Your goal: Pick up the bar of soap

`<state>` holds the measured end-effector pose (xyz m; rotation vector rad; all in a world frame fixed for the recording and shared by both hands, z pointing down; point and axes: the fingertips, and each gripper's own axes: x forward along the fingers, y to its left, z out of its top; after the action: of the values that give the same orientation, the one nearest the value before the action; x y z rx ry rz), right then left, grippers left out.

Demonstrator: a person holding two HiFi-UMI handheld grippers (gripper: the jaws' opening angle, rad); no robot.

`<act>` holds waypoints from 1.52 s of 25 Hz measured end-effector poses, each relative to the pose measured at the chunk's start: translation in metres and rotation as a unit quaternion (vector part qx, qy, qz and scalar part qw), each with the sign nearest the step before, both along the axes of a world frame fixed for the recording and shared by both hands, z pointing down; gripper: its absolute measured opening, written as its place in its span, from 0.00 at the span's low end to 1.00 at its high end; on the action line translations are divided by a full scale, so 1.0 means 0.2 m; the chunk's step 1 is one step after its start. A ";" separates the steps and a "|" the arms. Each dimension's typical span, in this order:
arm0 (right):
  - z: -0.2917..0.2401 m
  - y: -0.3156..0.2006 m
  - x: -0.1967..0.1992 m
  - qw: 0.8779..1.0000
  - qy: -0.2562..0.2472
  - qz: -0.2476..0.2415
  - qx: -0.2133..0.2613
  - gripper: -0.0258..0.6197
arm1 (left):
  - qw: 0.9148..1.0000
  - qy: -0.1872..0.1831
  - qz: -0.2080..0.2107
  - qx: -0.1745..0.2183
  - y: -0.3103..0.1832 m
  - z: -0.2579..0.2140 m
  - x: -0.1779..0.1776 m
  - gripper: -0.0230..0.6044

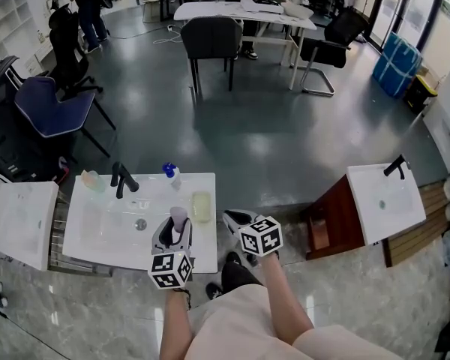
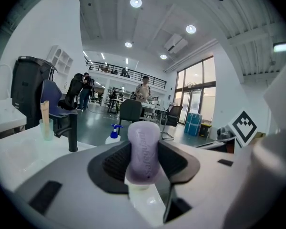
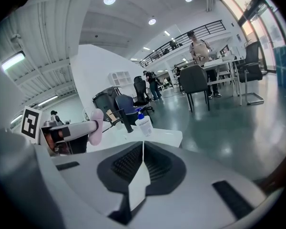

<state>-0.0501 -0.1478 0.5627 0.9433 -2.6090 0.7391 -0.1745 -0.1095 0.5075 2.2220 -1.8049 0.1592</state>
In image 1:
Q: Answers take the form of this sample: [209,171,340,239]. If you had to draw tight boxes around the white floor cable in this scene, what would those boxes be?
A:
[151,24,183,45]

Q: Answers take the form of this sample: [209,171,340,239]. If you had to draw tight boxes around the person's left forearm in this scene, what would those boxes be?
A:
[159,287,194,360]

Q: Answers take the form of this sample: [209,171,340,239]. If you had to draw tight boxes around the black office chair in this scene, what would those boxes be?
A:
[47,4,104,101]

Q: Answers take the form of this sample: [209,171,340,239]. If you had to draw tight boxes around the person's black star shoe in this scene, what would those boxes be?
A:
[205,282,224,301]
[224,251,245,268]

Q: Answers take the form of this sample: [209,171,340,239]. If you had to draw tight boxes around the purple soap bar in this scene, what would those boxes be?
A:
[169,206,188,233]

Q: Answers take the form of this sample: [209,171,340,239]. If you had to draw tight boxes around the black wrist cord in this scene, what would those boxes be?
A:
[172,286,192,311]

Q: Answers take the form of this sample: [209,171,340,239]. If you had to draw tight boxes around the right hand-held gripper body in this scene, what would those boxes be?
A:
[238,215,284,258]

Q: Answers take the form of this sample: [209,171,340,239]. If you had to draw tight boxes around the black bin yellow lid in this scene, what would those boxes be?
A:
[403,73,439,116]

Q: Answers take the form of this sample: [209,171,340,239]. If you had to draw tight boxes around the square white washbasin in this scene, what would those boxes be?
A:
[346,162,428,246]

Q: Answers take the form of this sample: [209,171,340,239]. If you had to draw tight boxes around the white shelf unit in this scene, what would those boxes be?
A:
[0,0,42,74]

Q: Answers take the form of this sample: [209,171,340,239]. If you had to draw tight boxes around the person's black trousers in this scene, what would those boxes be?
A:
[220,260,264,303]

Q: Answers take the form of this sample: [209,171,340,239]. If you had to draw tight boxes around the person's right forearm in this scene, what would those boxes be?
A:
[260,253,315,347]

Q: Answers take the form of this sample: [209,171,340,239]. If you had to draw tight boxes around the wide white washbasin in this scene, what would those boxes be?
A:
[62,172,218,275]

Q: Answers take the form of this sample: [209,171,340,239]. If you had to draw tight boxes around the dark grey chair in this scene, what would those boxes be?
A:
[179,16,244,95]

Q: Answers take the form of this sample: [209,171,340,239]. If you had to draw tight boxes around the wooden slatted pallet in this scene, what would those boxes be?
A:
[382,180,450,269]

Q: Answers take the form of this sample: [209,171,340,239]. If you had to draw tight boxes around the black cantilever chair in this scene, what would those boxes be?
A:
[298,9,371,98]

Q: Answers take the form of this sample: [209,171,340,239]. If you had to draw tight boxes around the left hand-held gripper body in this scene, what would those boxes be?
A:
[147,244,195,290]

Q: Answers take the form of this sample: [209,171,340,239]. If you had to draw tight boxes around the metal rack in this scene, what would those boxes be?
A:
[48,191,113,277]

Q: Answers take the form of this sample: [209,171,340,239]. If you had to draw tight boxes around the pale green cup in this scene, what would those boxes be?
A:
[84,172,108,194]

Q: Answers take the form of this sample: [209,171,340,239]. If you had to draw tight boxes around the blue chair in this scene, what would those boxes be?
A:
[13,76,117,159]

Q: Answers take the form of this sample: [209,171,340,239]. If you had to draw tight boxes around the person's pale pink garment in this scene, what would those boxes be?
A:
[183,283,402,360]

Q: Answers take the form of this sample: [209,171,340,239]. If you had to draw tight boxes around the clear spray bottle blue top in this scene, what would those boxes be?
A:
[161,162,183,191]

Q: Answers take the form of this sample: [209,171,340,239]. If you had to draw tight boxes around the black basin faucet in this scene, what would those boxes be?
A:
[383,154,410,181]
[110,161,140,200]

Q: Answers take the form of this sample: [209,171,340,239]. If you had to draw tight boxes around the white table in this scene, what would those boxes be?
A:
[173,0,318,92]

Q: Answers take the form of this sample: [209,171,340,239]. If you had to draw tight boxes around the white rectangular basin panel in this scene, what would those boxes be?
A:
[423,99,450,172]

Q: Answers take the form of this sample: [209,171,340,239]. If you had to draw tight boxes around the blue wrapped bundle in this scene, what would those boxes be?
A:
[372,31,424,99]

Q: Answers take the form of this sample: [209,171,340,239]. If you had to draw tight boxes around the narrow white washbasin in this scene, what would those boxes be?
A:
[0,180,60,272]

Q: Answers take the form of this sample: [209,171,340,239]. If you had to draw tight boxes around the glass door wall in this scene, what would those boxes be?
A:
[367,0,450,52]

